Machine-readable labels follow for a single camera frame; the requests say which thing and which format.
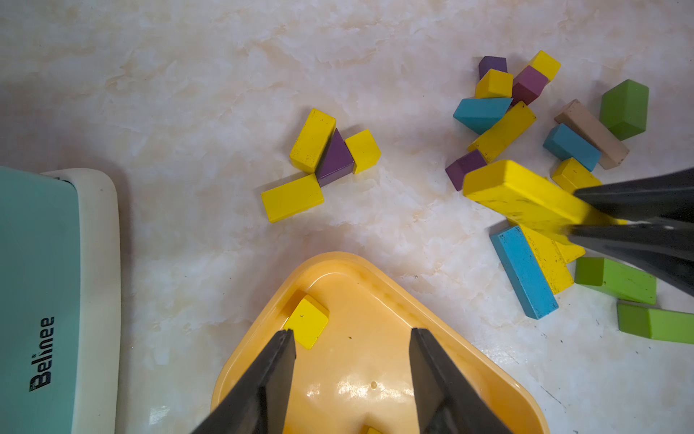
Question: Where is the long yellow block upper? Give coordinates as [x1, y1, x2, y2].
[467, 102, 537, 163]

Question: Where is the purple small block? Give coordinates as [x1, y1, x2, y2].
[446, 149, 487, 192]

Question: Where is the teal small block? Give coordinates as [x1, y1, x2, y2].
[543, 124, 602, 172]

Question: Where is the teal long block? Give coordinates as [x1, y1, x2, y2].
[490, 226, 558, 319]

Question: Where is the yellow flat block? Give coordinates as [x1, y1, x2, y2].
[261, 174, 325, 224]

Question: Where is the green block lower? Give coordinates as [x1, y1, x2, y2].
[616, 302, 693, 345]

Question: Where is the yellow plastic tray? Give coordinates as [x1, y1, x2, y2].
[211, 252, 549, 433]

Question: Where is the tan long block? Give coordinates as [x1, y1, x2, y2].
[554, 99, 629, 170]

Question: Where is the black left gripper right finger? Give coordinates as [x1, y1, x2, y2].
[408, 328, 510, 433]

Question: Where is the green block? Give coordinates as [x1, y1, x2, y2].
[616, 302, 693, 345]
[599, 80, 650, 141]
[575, 257, 657, 305]

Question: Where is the yellow rectangular block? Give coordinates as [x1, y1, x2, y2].
[290, 108, 336, 174]

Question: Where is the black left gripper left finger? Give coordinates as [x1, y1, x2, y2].
[194, 330, 296, 433]

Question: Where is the yellow cube block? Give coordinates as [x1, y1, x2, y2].
[345, 129, 381, 175]

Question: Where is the purple triangle block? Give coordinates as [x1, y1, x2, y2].
[316, 129, 355, 187]

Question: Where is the mint green toaster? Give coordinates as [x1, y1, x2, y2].
[1, 167, 121, 433]

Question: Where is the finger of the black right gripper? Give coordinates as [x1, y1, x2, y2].
[566, 224, 693, 296]
[573, 168, 693, 222]

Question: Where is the green block upper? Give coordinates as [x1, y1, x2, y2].
[599, 80, 650, 141]

